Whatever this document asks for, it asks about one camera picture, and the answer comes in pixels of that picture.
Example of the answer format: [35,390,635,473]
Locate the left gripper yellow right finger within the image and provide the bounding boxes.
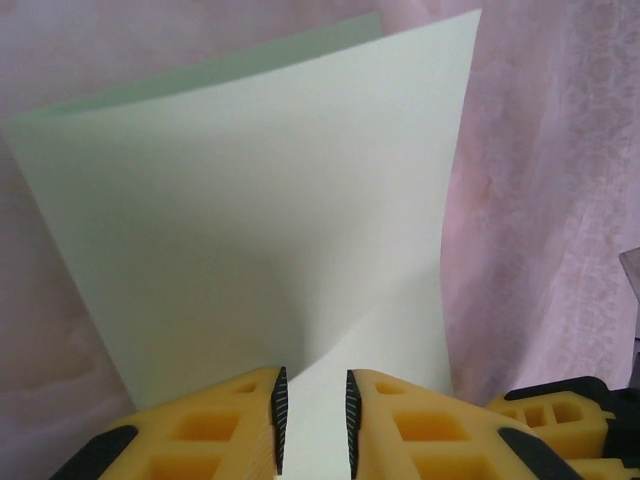
[344,368,581,480]

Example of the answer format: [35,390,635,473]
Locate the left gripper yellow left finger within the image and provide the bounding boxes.
[49,366,289,480]

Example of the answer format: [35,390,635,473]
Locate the green paper sheet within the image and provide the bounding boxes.
[2,8,484,480]

